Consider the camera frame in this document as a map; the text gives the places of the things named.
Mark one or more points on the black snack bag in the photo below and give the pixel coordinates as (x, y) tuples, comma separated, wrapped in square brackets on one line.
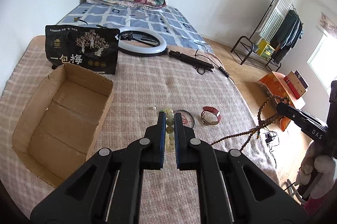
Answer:
[(92, 48)]

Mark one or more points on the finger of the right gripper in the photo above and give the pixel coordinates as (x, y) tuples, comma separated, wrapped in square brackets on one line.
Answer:
[(302, 119)]

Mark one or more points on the red strap wristwatch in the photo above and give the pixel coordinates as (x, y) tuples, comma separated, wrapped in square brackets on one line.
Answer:
[(210, 116)]

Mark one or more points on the striped hanging cloth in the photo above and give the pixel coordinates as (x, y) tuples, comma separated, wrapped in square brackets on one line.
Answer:
[(272, 21)]

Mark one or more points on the orange gift box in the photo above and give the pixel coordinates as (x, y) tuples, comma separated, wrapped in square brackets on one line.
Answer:
[(274, 82)]

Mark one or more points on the dark hanging clothes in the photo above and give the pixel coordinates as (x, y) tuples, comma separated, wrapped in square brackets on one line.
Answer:
[(286, 37)]

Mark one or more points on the black clothes rack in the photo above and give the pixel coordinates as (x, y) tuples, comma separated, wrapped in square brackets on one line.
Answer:
[(246, 48)]

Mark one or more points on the yellow green box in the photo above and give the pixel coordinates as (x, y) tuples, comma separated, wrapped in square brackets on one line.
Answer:
[(265, 50)]

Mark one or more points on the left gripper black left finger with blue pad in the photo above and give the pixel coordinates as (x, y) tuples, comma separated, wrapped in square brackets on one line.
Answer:
[(107, 188)]

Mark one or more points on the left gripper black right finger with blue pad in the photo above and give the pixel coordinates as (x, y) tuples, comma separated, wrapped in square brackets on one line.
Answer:
[(231, 188)]

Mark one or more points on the black folded tripod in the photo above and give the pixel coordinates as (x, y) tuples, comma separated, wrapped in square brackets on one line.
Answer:
[(191, 60)]

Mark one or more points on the red beige book box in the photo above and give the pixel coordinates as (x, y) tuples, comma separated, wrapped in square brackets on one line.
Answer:
[(296, 83)]

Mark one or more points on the pink plaid blanket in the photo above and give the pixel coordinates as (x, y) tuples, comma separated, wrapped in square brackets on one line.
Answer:
[(168, 195)]

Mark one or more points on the white ring light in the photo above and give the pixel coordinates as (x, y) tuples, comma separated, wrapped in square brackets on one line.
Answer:
[(141, 42)]

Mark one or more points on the blue checked bed sheet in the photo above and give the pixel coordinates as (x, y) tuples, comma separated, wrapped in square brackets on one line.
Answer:
[(169, 22)]

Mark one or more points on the open cardboard box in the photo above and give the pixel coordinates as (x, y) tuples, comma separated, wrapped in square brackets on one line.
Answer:
[(58, 128)]

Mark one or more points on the white gloved hand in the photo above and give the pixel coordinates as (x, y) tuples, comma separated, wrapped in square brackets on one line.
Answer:
[(313, 162)]

